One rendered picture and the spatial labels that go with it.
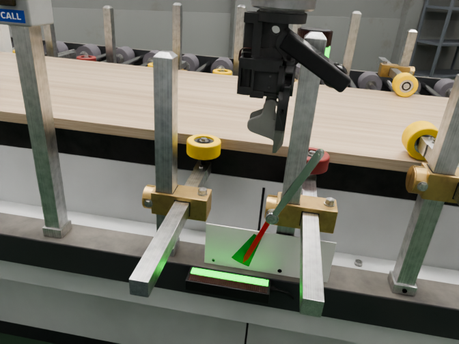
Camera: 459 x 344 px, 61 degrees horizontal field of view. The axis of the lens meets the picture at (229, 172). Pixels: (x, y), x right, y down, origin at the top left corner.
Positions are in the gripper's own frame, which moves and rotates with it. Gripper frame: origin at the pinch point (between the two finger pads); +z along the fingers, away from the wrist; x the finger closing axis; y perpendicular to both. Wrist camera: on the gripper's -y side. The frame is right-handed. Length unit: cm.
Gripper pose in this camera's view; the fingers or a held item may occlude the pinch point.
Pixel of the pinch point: (279, 145)
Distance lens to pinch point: 63.6
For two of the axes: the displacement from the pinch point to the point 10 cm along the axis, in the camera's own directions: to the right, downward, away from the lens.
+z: -0.6, 8.9, 4.4
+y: -9.8, -1.3, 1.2
